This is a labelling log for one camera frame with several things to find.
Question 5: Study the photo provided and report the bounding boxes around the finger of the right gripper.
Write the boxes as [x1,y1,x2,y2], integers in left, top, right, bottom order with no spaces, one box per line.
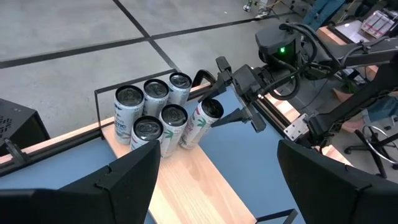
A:
[210,107,252,129]
[198,73,233,103]

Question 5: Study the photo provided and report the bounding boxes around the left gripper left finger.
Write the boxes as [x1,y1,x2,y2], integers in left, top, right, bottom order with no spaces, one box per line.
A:
[0,139,162,224]

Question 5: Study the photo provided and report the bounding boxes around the white sheet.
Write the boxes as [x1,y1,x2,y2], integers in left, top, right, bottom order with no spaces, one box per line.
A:
[334,19,371,44]

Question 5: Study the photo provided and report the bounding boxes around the pink striped box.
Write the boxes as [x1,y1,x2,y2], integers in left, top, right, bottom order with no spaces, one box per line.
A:
[360,9,396,40]

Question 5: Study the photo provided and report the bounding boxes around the black arched bracket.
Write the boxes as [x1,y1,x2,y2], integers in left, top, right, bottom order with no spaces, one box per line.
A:
[191,69,218,90]

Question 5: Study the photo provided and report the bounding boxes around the black computer tower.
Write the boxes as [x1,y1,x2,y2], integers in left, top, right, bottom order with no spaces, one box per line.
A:
[0,98,51,156]

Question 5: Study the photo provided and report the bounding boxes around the white metal bracket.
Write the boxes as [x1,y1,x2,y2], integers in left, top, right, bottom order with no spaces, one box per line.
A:
[282,112,309,142]

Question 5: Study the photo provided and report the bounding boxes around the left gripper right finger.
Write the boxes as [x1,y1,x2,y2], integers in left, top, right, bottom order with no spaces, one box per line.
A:
[277,139,398,224]

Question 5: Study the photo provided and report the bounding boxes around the wooden desk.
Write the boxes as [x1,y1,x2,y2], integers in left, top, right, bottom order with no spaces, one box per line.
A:
[317,9,398,82]

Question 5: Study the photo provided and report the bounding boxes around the wooden shelf black metal frame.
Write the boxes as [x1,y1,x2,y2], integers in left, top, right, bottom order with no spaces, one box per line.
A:
[94,68,299,224]

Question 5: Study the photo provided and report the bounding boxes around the blue table mat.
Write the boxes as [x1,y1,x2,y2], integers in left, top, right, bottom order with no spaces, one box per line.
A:
[0,86,307,224]

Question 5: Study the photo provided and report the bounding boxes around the white Celsius Arctic can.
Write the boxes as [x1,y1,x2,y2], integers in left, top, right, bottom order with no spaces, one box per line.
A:
[113,85,146,146]

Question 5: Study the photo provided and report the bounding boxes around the black chair base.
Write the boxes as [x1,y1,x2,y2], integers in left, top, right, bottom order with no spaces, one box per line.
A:
[343,124,398,180]

